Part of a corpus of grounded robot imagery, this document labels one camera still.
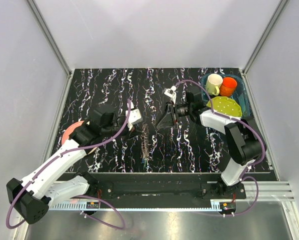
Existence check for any cream mug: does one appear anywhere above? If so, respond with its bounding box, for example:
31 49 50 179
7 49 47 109
205 73 223 96

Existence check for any orange cup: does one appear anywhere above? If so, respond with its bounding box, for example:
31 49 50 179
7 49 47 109
219 77 238 97

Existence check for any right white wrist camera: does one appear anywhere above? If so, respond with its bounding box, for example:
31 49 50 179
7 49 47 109
163 85 177 104

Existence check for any teal plastic tray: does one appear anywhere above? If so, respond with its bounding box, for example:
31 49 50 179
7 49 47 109
200 73 253 117

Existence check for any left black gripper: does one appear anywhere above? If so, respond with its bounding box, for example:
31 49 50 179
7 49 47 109
101 118 144 144

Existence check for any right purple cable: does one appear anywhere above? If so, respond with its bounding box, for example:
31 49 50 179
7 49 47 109
174 79 267 216

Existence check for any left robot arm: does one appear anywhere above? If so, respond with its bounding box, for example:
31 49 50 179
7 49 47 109
6 102 143 229

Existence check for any pink plate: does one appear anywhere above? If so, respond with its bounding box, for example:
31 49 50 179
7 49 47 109
61 120 101 149

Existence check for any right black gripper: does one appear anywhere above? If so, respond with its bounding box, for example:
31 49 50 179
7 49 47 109
155 101 193 130

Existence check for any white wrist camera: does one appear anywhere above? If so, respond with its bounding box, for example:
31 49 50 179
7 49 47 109
163 85 177 104
127 108 143 131

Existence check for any yellow-green dotted plate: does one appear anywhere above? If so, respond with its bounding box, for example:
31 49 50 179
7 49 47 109
211 96 243 118

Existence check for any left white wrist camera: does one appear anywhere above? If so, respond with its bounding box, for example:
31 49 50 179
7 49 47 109
127 108 143 131

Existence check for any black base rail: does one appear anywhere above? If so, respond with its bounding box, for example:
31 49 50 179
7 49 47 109
81 172 247 211

